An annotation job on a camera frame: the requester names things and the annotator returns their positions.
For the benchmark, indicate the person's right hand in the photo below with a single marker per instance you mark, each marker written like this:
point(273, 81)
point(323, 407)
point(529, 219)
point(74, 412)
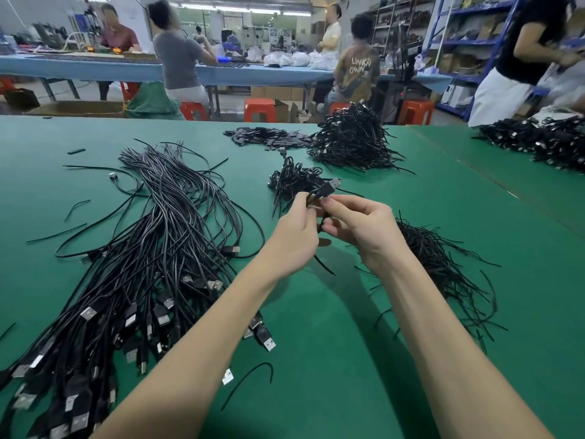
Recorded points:
point(372, 235)

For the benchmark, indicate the person's left hand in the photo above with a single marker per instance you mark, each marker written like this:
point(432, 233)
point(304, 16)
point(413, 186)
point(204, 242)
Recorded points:
point(290, 240)

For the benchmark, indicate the person's right thumb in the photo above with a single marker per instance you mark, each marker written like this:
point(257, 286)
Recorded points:
point(339, 231)

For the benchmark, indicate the person's left fingers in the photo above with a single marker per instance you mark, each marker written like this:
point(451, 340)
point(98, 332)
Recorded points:
point(308, 214)

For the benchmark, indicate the person's left forearm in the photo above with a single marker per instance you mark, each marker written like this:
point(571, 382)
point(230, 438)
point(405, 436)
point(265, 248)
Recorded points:
point(205, 352)

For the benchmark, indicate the person's right forearm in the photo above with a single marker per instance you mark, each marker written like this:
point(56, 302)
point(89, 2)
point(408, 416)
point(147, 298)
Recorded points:
point(457, 352)

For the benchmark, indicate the heap of flat black sleeves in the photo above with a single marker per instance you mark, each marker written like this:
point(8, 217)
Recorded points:
point(265, 137)

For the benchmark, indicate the heap of black twist ties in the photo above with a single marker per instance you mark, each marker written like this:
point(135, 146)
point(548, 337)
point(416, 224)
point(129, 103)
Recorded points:
point(438, 265)

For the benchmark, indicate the open brown cardboard box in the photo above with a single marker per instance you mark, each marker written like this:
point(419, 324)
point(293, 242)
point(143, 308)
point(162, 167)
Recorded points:
point(285, 107)

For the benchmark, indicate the red plastic stool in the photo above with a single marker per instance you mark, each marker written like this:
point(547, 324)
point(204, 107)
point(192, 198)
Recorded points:
point(129, 90)
point(339, 106)
point(415, 112)
point(194, 110)
point(259, 109)

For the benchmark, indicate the heap of white plastic bags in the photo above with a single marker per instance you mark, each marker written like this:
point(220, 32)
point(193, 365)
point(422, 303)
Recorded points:
point(297, 58)

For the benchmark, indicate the green cloth sack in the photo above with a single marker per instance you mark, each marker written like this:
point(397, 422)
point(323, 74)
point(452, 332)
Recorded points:
point(153, 102)

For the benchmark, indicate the grey metal shelf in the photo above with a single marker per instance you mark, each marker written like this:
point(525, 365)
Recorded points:
point(395, 22)

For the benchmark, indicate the blue metal storage rack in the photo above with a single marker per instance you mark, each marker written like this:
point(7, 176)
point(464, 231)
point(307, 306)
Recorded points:
point(466, 36)

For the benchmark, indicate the loose black twist tie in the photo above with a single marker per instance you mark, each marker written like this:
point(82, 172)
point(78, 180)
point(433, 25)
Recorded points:
point(75, 206)
point(57, 233)

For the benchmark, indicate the short black sleeve piece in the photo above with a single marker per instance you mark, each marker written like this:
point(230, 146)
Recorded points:
point(76, 151)

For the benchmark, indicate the long blue work table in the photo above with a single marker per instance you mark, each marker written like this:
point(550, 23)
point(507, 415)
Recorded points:
point(114, 68)

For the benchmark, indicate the flat brown cardboard box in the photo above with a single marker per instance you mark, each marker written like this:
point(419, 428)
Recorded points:
point(77, 108)

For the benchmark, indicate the large white plastic bag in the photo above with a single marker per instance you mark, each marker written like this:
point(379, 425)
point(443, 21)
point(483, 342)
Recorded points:
point(564, 93)

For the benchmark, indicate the black bag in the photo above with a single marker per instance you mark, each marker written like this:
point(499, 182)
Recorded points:
point(21, 99)

